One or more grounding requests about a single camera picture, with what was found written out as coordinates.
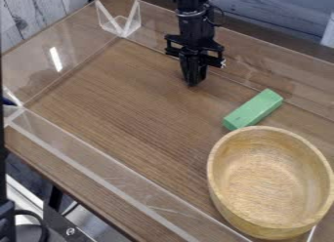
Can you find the black metal bracket with screw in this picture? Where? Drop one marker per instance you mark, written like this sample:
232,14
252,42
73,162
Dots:
61,230

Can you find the black table leg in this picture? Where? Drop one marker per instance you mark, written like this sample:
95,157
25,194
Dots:
55,198

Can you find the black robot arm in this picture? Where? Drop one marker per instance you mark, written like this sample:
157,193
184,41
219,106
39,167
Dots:
195,6

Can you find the light wooden bowl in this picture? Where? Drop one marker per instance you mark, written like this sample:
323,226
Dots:
270,182

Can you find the green rectangular block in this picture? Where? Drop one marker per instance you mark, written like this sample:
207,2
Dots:
252,110

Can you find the clear acrylic tray walls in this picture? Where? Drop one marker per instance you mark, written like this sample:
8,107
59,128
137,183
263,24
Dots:
112,127

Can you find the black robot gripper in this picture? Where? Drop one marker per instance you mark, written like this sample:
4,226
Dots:
194,42

